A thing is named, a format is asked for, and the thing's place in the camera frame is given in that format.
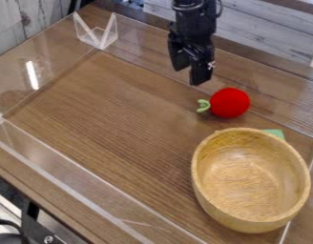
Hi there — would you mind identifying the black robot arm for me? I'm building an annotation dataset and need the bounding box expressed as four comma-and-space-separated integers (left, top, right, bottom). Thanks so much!
168, 0, 222, 86

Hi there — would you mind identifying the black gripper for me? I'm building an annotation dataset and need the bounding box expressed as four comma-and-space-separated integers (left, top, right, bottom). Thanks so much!
168, 4, 218, 86

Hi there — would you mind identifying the black cable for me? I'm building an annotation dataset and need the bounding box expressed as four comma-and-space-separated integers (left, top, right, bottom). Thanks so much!
0, 219, 24, 239

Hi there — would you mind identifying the green sticky note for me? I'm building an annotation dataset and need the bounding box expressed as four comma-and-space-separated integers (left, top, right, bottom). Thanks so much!
262, 130, 285, 140

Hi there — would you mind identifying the wooden bowl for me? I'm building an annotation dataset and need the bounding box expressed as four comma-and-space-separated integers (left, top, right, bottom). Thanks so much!
191, 128, 310, 234

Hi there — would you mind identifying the red plush strawberry toy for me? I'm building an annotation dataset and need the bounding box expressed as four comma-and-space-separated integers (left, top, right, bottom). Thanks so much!
195, 88, 250, 118

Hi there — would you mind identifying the clear acrylic corner bracket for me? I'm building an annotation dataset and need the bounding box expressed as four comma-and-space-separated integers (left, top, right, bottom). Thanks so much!
72, 12, 117, 51

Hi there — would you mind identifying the clear acrylic tray wall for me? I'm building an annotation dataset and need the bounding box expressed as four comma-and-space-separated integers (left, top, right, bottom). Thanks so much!
0, 114, 206, 244

